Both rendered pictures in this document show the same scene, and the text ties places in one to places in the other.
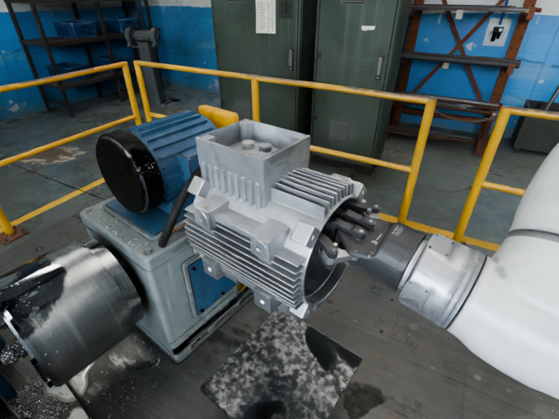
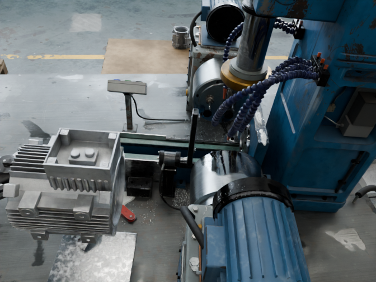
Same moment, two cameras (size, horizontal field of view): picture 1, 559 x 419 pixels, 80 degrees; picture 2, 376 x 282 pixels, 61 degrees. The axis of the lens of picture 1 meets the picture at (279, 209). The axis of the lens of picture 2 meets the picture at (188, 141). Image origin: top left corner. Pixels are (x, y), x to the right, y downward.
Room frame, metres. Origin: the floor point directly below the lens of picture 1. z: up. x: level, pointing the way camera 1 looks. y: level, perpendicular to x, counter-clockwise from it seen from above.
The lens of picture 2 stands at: (0.87, -0.09, 1.89)
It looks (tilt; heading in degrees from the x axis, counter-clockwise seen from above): 44 degrees down; 139
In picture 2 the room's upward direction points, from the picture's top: 6 degrees clockwise
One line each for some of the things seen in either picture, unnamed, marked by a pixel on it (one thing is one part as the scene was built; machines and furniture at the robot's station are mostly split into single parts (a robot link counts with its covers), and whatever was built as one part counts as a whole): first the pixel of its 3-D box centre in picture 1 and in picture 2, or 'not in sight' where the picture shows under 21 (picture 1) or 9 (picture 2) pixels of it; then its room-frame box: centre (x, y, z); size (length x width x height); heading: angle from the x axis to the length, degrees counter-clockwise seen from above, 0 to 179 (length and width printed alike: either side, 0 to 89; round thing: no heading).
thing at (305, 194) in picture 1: (277, 224); (73, 187); (0.40, 0.00, 1.31); 0.20 x 0.19 x 0.19; 52
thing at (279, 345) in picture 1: (284, 386); (93, 278); (0.40, -0.01, 0.86); 0.27 x 0.24 x 0.12; 142
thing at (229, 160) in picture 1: (254, 160); (85, 160); (0.43, 0.04, 1.41); 0.12 x 0.11 x 0.07; 52
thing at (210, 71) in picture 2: not in sight; (218, 84); (-0.04, 0.86, 1.04); 0.37 x 0.25 x 0.25; 142
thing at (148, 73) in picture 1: (150, 66); not in sight; (5.63, 2.06, 0.56); 0.46 x 0.36 x 1.13; 81
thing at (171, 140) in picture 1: (192, 201); (231, 280); (0.72, 0.22, 1.16); 0.33 x 0.26 x 0.42; 142
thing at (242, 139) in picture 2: not in sight; (244, 140); (0.29, 0.71, 1.02); 0.15 x 0.02 x 0.15; 142
